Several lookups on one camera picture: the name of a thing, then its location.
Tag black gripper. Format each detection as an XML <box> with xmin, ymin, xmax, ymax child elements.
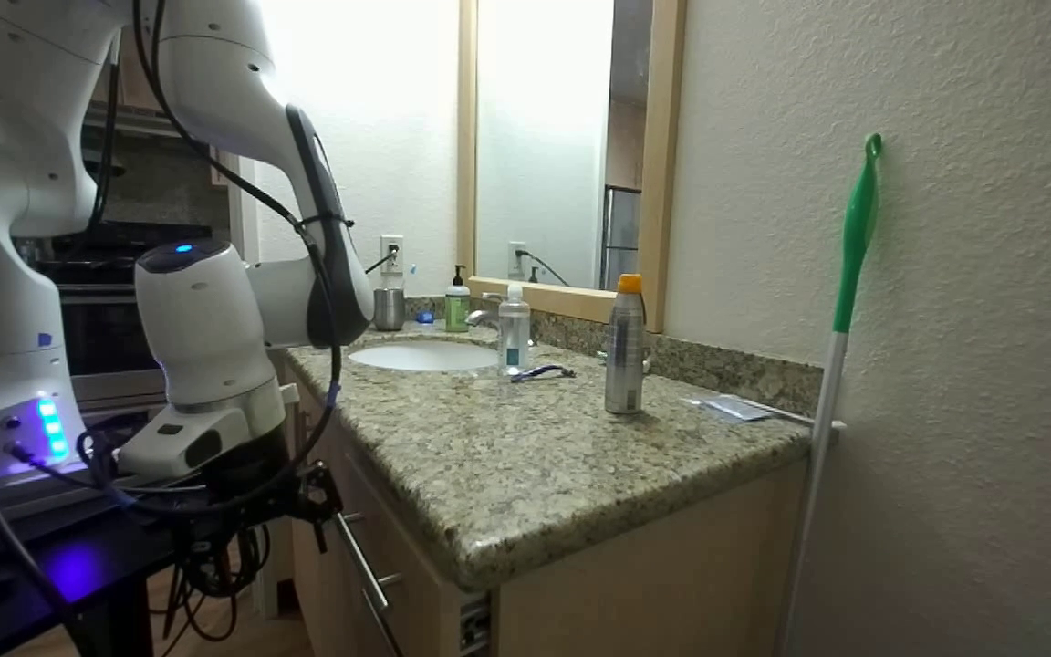
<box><xmin>172</xmin><ymin>430</ymin><xmax>343</xmax><ymax>538</ymax></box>

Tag wooden top drawer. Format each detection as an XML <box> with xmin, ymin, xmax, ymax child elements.
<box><xmin>292</xmin><ymin>420</ymin><xmax>494</xmax><ymax>657</ymax></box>

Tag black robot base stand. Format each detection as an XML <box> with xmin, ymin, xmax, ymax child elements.
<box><xmin>0</xmin><ymin>509</ymin><xmax>176</xmax><ymax>657</ymax></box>

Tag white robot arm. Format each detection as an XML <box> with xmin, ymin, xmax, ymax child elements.
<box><xmin>0</xmin><ymin>0</ymin><xmax>373</xmax><ymax>481</ymax></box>

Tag white oval sink basin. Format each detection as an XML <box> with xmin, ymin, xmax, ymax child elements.
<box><xmin>352</xmin><ymin>341</ymin><xmax>495</xmax><ymax>374</ymax></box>

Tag silver soap dispenser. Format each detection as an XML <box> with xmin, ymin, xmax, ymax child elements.
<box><xmin>373</xmin><ymin>266</ymin><xmax>405</xmax><ymax>334</ymax></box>

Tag wooden vanity cabinet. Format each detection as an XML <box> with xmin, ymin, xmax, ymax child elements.
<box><xmin>287</xmin><ymin>358</ymin><xmax>808</xmax><ymax>657</ymax></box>

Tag green soap bottle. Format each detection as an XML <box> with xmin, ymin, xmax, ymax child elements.
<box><xmin>441</xmin><ymin>262</ymin><xmax>472</xmax><ymax>334</ymax></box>

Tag blue toothbrush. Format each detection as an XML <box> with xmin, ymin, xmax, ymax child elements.
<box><xmin>508</xmin><ymin>364</ymin><xmax>577</xmax><ymax>383</ymax></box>

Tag clear plastic bottle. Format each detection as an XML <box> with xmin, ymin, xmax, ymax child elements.
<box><xmin>495</xmin><ymin>282</ymin><xmax>528</xmax><ymax>375</ymax></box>

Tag silver spray can orange cap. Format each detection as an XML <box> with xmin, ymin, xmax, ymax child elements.
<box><xmin>606</xmin><ymin>274</ymin><xmax>648</xmax><ymax>417</ymax></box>

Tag wood framed mirror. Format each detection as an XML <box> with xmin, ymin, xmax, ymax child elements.
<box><xmin>457</xmin><ymin>0</ymin><xmax>690</xmax><ymax>334</ymax></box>

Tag purple toothpaste tube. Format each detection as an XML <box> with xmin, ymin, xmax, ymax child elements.
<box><xmin>688</xmin><ymin>393</ymin><xmax>779</xmax><ymax>423</ymax></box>

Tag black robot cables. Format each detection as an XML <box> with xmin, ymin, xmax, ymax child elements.
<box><xmin>0</xmin><ymin>413</ymin><xmax>311</xmax><ymax>649</ymax></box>

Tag white wall outlet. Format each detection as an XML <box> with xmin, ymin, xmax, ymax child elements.
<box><xmin>380</xmin><ymin>233</ymin><xmax>405</xmax><ymax>262</ymax></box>

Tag green white mop handle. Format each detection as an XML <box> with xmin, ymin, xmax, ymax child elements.
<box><xmin>783</xmin><ymin>133</ymin><xmax>884</xmax><ymax>657</ymax></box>

